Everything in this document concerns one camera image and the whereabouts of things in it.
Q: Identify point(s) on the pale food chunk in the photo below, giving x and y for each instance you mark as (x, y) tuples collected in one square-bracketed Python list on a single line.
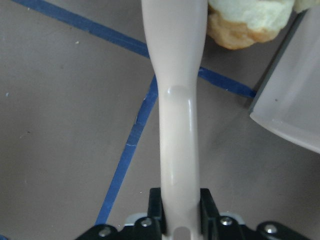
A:
[(238, 24)]

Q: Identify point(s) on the white plastic dustpan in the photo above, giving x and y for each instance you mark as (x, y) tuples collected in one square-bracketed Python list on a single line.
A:
[(288, 100)]

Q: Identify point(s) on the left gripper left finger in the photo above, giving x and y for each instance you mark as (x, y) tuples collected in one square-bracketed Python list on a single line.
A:
[(153, 225)]

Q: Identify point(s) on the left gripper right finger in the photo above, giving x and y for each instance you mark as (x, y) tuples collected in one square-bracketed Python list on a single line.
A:
[(215, 226)]

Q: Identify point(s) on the white hand brush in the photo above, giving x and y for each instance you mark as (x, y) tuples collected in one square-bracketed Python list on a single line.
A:
[(175, 33)]

